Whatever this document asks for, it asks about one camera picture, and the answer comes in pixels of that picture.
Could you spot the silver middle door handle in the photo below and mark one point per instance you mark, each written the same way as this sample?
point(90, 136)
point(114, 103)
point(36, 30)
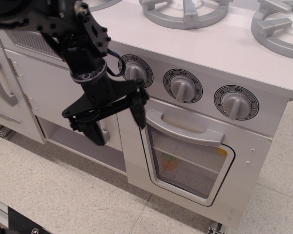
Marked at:
point(105, 132)

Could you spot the white toy kitchen cabinet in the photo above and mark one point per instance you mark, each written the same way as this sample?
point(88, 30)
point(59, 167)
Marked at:
point(225, 53)

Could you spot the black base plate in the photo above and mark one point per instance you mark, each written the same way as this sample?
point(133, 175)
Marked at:
point(19, 224)

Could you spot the middle silver burner grate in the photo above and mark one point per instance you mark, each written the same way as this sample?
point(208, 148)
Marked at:
point(185, 14)

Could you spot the silver vent grille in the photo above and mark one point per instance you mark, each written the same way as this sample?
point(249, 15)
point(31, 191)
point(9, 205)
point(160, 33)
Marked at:
point(31, 41)

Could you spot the middle grey stove knob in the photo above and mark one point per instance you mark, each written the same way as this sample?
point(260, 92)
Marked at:
point(183, 86)

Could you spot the orange toy fruit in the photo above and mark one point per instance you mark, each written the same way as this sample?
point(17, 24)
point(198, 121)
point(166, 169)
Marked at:
point(169, 162)

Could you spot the aluminium frame rail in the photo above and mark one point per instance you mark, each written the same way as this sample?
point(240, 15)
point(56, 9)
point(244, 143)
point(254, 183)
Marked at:
point(6, 133)
point(217, 228)

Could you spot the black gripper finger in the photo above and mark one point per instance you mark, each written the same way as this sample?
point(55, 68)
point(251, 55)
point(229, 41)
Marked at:
point(138, 112)
point(94, 133)

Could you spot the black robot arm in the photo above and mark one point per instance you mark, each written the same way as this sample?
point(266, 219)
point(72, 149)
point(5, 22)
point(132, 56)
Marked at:
point(70, 30)

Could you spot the right silver burner grate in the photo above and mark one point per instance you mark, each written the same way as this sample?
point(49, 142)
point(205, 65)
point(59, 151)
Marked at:
point(272, 26)

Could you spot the silver burner grate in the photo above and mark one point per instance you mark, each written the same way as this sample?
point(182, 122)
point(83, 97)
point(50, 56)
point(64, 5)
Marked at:
point(185, 14)
point(272, 26)

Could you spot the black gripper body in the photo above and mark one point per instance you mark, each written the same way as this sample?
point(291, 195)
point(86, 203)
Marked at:
point(102, 98)

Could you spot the right grey stove knob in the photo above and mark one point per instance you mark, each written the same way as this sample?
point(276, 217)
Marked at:
point(236, 103)

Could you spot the white left cabinet door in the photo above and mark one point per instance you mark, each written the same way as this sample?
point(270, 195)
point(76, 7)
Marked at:
point(15, 112)

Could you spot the silver oven door handle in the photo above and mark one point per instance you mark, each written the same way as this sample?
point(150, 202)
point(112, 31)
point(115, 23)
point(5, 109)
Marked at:
point(207, 138)

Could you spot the white oven door with window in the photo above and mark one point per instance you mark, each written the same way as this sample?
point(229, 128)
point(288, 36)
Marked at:
point(215, 182)

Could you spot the grey stove knob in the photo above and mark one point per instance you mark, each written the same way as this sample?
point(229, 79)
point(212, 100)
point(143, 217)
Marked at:
point(236, 103)
point(136, 68)
point(183, 86)

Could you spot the aluminium frame rail left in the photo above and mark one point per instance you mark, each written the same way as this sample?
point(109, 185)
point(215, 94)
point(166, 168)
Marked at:
point(6, 133)

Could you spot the left grey stove knob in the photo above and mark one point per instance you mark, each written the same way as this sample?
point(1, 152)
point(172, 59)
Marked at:
point(136, 68)

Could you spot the aluminium frame rail right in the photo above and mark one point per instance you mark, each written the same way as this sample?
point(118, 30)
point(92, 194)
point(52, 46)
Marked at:
point(217, 228)

